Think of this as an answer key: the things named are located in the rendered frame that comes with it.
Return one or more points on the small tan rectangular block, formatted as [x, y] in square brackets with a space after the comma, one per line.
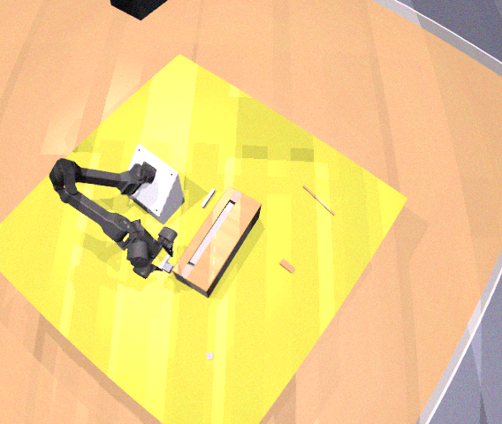
[287, 266]

